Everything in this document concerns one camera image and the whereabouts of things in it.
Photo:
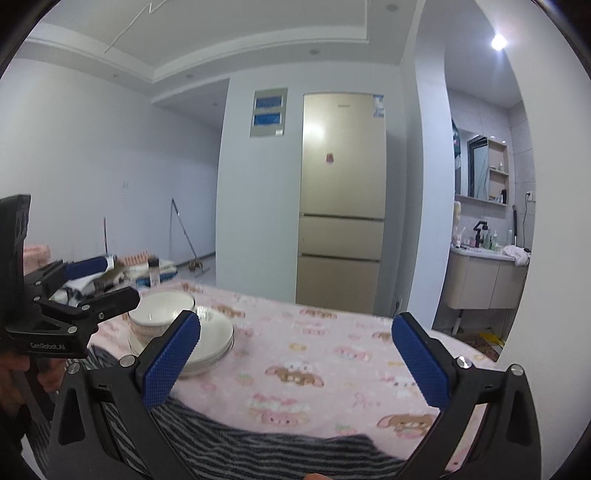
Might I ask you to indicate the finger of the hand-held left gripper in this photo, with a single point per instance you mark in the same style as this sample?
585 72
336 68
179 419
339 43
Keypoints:
87 266
111 300

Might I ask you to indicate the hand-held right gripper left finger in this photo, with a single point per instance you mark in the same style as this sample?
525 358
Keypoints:
173 362

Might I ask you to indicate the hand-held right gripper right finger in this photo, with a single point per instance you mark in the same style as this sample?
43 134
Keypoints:
422 364

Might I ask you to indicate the white ribbed bowl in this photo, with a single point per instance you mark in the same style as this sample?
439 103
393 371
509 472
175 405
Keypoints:
157 309

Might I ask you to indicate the person's left hand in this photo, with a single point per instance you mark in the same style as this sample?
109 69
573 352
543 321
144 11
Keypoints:
51 376

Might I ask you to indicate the cardboard box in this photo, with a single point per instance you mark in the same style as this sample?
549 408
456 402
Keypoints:
36 257

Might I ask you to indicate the thin metal rod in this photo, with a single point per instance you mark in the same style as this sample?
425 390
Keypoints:
105 235

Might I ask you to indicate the pink toothed rack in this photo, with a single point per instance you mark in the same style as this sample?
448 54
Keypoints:
134 257

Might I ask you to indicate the spice bottle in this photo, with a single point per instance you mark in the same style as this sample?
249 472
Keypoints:
153 273

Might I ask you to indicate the mop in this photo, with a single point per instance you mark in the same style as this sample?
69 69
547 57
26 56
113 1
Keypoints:
184 235

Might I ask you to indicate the pink printed tablecloth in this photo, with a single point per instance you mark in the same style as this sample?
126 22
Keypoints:
323 341

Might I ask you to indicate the bathroom vanity cabinet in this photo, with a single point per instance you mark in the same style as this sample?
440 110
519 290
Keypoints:
485 281

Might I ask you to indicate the grey striped towel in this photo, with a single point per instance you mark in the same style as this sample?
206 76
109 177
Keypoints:
277 454

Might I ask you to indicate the green bottle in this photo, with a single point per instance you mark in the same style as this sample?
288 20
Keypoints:
494 241

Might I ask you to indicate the black faucet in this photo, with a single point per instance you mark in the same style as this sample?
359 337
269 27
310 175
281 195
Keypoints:
480 233

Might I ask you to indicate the white towel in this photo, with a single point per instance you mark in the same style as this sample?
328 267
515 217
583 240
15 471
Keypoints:
516 255

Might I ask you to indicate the gold refrigerator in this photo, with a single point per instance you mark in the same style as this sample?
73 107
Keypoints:
341 184

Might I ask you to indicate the bathroom mirror cabinet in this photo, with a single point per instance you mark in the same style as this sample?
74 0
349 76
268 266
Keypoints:
487 168

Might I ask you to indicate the pink fridge sticker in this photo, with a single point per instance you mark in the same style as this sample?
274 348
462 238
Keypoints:
330 158

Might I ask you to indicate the fridge energy label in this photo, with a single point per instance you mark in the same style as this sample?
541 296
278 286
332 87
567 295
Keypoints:
379 105

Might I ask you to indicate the ceiling lamp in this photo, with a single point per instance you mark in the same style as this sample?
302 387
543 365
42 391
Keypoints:
498 42

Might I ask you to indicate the grey wall panel box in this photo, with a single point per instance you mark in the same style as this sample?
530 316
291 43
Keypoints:
268 112

